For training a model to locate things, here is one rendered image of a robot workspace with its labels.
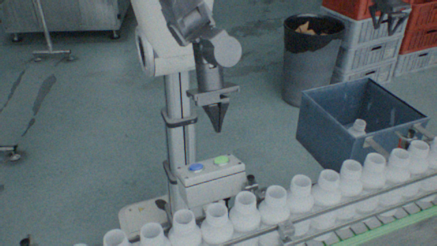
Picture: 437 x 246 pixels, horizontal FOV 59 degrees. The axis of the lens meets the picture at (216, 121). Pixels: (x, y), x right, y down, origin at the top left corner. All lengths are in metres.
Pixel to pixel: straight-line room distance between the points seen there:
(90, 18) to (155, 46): 3.26
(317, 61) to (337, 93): 1.35
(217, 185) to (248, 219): 0.14
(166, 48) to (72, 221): 1.45
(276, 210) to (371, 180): 0.23
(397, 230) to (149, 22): 0.80
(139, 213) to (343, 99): 1.07
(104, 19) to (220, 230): 3.78
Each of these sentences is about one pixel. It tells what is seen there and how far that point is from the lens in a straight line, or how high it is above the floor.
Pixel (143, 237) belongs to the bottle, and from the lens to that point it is 0.67.
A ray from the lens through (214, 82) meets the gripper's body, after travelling 0.79.
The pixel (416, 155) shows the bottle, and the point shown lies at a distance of 0.94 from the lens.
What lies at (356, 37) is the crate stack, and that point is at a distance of 3.16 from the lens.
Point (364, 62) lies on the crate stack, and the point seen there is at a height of 0.29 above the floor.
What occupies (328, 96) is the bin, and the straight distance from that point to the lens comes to 1.56.
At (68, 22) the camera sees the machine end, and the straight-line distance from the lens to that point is 4.45.
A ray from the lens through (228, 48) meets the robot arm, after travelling 0.73.
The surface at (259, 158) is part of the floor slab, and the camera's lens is 2.61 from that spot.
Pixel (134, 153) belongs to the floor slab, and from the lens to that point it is 2.69.
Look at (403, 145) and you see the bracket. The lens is 1.09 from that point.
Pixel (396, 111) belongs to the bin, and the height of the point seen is 0.90.
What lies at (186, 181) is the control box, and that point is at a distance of 0.82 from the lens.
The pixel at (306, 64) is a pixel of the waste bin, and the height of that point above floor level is 0.40.
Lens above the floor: 1.68
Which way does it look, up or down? 35 degrees down
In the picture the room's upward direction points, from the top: straight up
